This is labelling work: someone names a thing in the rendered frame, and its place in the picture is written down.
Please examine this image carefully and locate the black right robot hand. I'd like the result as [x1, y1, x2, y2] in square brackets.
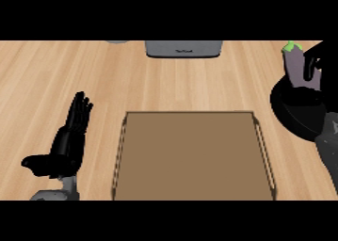
[302, 40, 338, 113]

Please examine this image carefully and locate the purple eggplant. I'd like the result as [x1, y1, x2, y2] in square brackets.
[281, 40, 324, 92]

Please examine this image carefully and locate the black pot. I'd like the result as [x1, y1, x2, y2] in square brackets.
[269, 76, 330, 143]

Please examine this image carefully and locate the brown tray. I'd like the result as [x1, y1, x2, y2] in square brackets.
[112, 110, 278, 201]

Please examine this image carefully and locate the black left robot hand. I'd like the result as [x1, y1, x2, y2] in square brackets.
[20, 90, 95, 180]

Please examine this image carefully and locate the grey appliance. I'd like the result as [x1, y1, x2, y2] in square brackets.
[144, 40, 225, 59]

